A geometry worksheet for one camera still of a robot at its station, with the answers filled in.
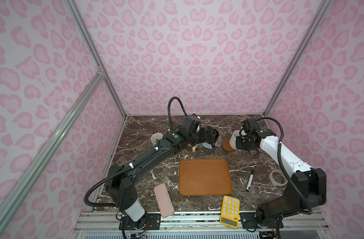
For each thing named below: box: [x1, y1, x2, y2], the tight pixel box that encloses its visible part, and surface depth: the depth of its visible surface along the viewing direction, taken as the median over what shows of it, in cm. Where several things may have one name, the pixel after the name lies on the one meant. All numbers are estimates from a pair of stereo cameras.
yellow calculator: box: [219, 195, 241, 230], surface depth 76 cm
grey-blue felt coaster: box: [201, 141, 213, 149], surface depth 102 cm
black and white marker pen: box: [246, 168, 255, 192], surface depth 87 cm
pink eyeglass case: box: [153, 183, 176, 219], surface depth 79 cm
